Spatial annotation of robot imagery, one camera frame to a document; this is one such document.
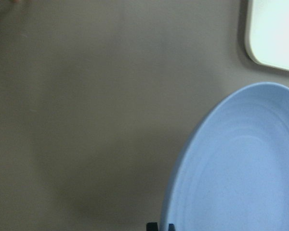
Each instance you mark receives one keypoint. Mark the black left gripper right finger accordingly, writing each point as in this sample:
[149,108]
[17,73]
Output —
[171,227]

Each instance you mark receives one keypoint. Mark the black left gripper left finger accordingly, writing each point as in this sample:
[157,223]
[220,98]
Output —
[152,226]

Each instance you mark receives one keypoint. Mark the blue round plate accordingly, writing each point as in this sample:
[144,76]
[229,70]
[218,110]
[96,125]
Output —
[233,172]

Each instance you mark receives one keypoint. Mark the cream rectangular tray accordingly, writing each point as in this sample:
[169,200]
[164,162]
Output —
[267,33]

